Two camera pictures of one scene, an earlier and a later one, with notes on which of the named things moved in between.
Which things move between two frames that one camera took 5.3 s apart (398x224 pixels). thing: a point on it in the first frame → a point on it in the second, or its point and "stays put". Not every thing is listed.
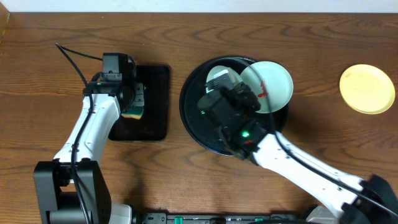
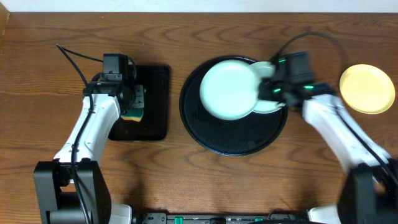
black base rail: [221, 218] stays put
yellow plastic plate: [367, 89] stays put
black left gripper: [138, 100] stays put
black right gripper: [244, 91] → [262, 92]
